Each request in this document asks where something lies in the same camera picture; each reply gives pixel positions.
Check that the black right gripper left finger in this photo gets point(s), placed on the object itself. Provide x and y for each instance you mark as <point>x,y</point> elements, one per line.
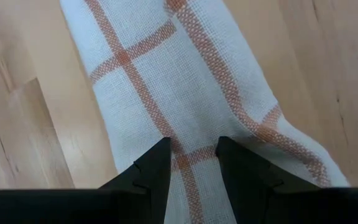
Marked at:
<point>89,207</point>

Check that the white towel with red checks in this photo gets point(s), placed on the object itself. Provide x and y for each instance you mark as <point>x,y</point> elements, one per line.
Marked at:
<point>182,93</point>

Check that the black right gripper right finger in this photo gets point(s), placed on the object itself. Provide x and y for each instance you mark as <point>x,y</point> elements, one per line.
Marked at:
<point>291,207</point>

